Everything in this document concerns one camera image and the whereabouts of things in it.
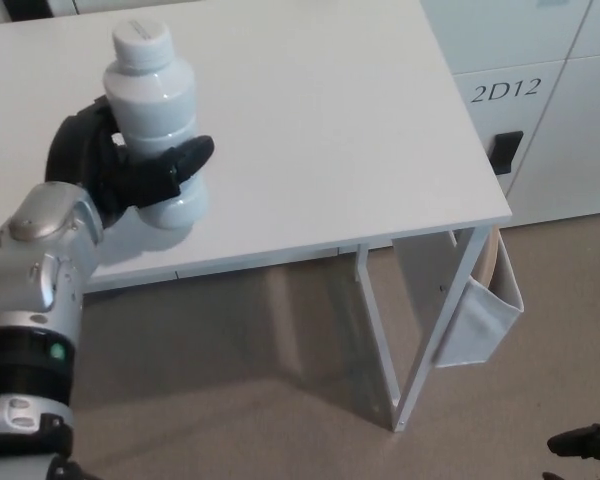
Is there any white plastic bottle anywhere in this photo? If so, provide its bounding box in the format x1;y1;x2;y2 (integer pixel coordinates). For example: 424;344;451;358
103;18;211;230

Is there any black locker handle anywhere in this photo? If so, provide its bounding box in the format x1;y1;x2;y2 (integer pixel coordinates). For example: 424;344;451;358
490;130;525;176

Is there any white table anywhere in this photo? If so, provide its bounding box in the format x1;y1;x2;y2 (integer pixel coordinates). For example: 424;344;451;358
0;0;512;433

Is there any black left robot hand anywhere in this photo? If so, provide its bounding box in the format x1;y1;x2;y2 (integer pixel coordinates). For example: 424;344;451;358
45;96;216;227

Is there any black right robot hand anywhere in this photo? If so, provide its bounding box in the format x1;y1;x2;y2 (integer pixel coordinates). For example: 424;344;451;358
540;422;600;480

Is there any white fabric side pocket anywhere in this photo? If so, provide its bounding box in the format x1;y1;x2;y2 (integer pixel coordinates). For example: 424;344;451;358
391;227;525;370

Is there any white locker cabinet 2D12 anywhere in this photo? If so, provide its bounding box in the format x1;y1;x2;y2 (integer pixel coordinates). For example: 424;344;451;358
418;0;600;229

